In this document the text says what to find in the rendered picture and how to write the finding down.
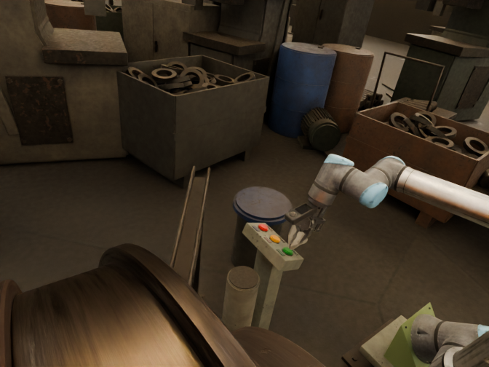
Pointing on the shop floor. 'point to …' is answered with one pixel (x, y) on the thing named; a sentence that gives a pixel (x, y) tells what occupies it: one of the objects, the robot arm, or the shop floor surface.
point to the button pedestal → (268, 271)
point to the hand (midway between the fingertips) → (290, 246)
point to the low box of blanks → (419, 149)
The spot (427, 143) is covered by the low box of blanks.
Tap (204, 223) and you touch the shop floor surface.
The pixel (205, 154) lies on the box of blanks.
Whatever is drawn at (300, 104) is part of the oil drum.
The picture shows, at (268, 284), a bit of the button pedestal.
